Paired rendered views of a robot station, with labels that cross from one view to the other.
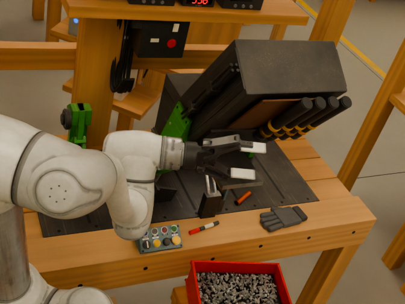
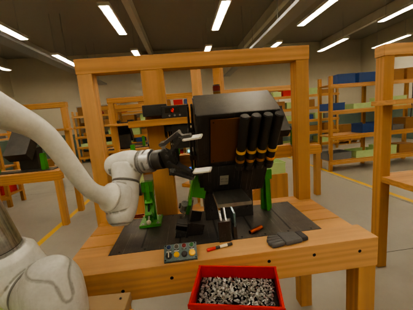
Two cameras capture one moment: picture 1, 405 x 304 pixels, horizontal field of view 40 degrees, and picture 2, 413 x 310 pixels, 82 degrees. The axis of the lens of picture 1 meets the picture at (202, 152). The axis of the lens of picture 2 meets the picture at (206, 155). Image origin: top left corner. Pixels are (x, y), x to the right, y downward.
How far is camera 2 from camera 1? 1.05 m
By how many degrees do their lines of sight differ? 37
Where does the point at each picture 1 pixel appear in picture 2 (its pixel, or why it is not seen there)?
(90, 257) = (128, 266)
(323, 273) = (354, 301)
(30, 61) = not seen: hidden behind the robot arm
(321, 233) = (324, 250)
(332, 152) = not seen: hidden behind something
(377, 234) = not seen: outside the picture
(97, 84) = (163, 173)
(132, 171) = (116, 171)
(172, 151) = (141, 154)
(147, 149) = (125, 156)
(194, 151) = (157, 152)
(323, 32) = (296, 127)
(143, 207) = (115, 192)
